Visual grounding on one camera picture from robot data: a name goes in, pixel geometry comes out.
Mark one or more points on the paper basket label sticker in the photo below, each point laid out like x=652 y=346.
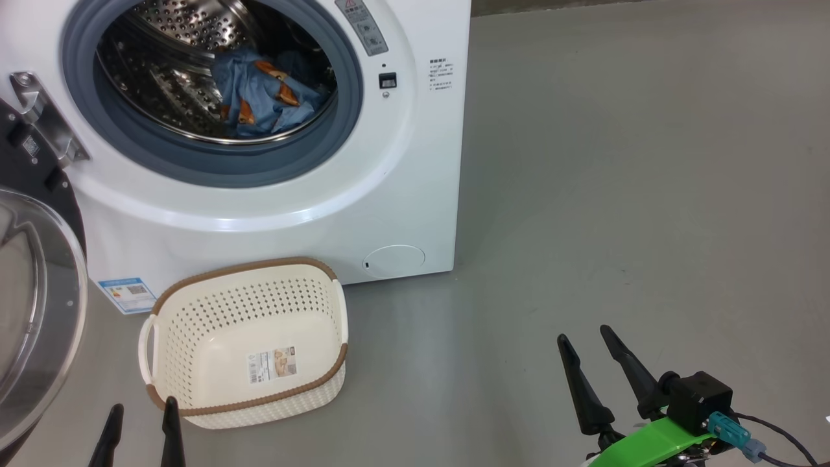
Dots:
x=272 y=365

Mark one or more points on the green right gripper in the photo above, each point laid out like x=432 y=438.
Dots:
x=648 y=447

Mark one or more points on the black-rimmed glass washer door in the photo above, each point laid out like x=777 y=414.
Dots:
x=39 y=324

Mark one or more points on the blue garment orange animal print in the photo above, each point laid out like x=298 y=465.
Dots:
x=259 y=97

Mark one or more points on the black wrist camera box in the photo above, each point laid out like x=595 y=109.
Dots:
x=700 y=399

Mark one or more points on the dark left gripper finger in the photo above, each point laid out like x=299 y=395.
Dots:
x=109 y=444
x=172 y=441

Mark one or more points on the grey warning sticker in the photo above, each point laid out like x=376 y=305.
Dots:
x=363 y=26

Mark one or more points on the grey rubber door gasket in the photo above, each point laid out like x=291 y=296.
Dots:
x=214 y=168

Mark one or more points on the stainless steel washing machine drum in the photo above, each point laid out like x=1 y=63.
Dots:
x=168 y=78

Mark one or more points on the small black text sticker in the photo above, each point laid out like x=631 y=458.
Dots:
x=441 y=74

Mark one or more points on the white front-load washing machine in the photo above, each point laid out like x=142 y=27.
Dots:
x=389 y=194

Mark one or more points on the blue energy label sticker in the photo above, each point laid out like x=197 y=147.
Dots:
x=128 y=296

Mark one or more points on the silver metal door hinge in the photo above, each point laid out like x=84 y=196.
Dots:
x=48 y=123

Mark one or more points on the black door latch socket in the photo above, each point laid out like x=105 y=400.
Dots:
x=388 y=80

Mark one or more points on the round white filter cover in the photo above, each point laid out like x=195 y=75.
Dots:
x=394 y=262

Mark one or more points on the cream basket with brown rim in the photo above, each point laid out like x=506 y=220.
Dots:
x=214 y=337

